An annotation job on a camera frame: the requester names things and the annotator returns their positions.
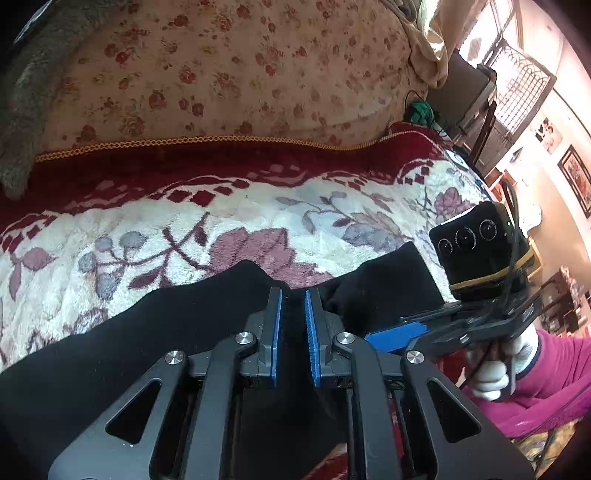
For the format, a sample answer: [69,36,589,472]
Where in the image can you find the black knit pants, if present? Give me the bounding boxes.
[1,244,443,479]

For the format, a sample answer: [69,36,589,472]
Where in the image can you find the pink sleeve forearm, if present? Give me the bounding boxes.
[468,329,590,438]

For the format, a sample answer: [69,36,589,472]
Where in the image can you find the right hand white glove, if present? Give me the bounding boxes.
[466,324,540,401]

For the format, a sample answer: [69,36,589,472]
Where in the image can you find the red white floral blanket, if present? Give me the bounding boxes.
[1,125,490,375]

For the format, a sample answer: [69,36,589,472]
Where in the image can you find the dark bedside cabinet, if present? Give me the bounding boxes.
[427,50,497,152]

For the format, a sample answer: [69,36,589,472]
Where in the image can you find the pink floral quilt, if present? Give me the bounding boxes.
[42,1,428,151]

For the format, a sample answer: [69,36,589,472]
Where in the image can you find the grey fleece jacket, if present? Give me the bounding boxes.
[0,0,112,200]

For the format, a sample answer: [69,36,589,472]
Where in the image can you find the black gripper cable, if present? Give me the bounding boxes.
[457,179,523,388]

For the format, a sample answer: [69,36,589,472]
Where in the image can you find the black camera box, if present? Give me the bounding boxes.
[429,201,534,302]

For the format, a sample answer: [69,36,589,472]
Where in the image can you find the framed wall picture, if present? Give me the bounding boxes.
[558,146,591,218]

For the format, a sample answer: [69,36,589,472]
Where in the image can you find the green cable bundle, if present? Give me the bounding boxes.
[403,98,438,127]

